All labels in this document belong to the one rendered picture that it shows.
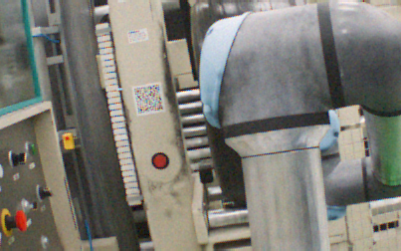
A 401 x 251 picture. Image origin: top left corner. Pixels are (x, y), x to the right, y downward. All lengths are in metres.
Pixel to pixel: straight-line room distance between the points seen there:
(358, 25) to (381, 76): 0.06
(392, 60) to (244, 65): 0.15
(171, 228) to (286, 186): 1.05
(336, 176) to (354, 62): 0.40
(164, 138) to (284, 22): 1.00
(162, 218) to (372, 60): 1.11
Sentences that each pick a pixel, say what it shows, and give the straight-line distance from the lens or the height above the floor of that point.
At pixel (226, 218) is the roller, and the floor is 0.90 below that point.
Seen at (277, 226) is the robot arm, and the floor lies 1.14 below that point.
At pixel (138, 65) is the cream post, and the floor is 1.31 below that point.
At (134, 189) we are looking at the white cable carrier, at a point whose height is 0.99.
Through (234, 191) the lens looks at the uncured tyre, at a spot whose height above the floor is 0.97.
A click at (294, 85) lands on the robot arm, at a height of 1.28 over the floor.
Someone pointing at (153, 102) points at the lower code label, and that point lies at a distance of 1.61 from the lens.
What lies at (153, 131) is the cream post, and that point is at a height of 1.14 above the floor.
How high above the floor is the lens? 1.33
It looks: 4 degrees down
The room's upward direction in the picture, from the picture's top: 10 degrees counter-clockwise
